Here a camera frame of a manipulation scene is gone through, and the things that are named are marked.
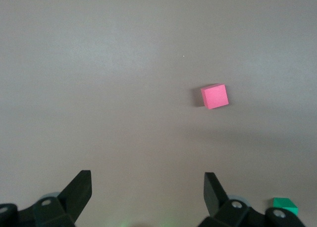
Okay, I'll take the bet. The green foam cube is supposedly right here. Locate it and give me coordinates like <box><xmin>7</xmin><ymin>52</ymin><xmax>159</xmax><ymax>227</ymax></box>
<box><xmin>271</xmin><ymin>197</ymin><xmax>299</xmax><ymax>217</ymax></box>

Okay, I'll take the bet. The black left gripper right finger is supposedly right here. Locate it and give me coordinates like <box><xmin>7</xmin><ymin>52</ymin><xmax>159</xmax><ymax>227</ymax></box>
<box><xmin>198</xmin><ymin>172</ymin><xmax>307</xmax><ymax>227</ymax></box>

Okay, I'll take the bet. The pink foam cube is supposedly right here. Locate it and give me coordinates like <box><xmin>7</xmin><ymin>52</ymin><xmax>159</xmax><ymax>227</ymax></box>
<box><xmin>200</xmin><ymin>83</ymin><xmax>230</xmax><ymax>111</ymax></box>

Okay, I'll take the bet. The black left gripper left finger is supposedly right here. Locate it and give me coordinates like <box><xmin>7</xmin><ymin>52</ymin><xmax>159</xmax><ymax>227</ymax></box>
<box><xmin>0</xmin><ymin>170</ymin><xmax>92</xmax><ymax>227</ymax></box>

